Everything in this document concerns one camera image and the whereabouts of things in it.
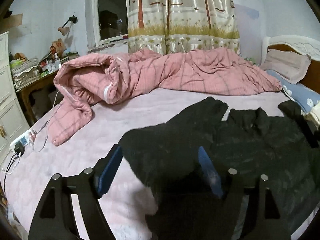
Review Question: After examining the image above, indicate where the white power strip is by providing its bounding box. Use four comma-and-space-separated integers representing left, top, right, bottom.
10, 129, 37, 149

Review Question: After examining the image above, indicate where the black charger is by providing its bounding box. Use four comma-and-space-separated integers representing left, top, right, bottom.
14, 141, 25, 157

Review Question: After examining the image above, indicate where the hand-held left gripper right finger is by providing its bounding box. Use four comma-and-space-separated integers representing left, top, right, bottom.
198, 146, 292, 240

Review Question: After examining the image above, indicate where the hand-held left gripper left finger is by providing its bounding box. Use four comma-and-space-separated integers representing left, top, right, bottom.
27, 144, 123, 240

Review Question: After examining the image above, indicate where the black down jacket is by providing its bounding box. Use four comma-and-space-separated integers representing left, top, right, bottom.
119, 96, 320, 240

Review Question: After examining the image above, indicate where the wooden desk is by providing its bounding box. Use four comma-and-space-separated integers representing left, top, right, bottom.
17, 71, 60, 128

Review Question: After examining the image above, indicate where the green patterned cloth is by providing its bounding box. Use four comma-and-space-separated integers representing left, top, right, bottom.
242, 56, 258, 66

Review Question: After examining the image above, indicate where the beige pillow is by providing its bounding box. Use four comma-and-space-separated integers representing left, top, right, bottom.
260, 49, 312, 84

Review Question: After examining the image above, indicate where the tree print curtain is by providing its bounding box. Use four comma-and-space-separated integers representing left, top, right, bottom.
127, 0, 241, 55

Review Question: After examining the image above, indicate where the clear spray bottle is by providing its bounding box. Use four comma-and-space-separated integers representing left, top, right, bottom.
53, 52, 62, 70

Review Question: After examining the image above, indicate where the folded white garment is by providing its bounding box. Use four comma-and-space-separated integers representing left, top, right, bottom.
305, 102, 320, 131

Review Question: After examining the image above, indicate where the white cable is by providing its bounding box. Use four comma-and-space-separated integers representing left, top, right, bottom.
32, 89, 61, 153

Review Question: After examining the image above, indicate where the stack of papers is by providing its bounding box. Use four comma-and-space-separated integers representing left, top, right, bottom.
10, 57, 48, 90

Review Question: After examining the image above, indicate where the brown cardboard wall patch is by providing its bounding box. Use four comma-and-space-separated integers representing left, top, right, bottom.
7, 13, 23, 30

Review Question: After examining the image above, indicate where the blue floral pillow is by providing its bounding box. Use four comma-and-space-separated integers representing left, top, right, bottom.
266, 70, 320, 114

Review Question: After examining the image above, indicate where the white cabinet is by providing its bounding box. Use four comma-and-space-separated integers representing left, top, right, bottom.
0, 31, 31, 153

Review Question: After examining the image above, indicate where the white framed window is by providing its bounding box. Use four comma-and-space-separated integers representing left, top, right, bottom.
91, 0, 130, 47

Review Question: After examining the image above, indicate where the white and wooden headboard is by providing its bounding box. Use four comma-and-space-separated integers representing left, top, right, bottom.
261, 35, 320, 93

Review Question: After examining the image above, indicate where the pink checked quilt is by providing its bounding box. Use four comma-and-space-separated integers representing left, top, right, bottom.
47, 48, 282, 147

